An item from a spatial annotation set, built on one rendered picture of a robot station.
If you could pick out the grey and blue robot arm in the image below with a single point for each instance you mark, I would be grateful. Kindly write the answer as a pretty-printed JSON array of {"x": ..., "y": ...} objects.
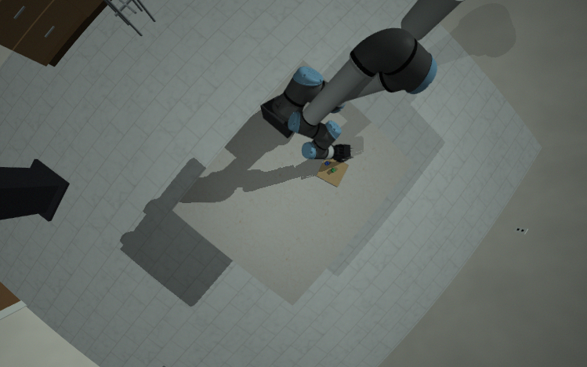
[{"x": 390, "y": 59}]

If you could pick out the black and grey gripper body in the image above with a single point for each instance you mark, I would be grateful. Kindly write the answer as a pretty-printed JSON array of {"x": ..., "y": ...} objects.
[{"x": 340, "y": 152}]

